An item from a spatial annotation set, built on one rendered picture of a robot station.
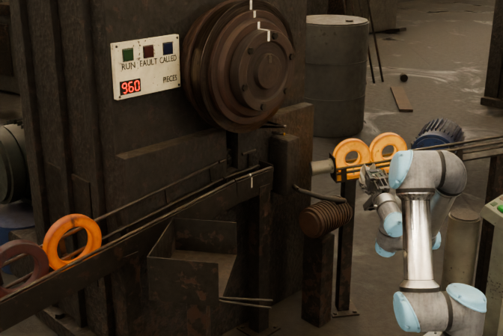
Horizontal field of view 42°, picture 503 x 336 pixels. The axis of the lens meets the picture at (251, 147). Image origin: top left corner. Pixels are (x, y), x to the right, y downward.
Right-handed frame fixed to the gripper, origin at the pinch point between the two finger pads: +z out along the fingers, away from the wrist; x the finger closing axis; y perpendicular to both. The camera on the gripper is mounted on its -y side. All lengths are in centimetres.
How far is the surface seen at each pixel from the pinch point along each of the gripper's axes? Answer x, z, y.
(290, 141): 25.3, 15.9, 3.2
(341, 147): 4.4, 15.1, -0.2
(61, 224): 107, -35, 16
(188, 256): 71, -38, 1
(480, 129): -194, 215, -143
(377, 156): -10.8, 13.6, -4.6
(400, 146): -20.4, 14.6, -1.2
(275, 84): 36, 7, 35
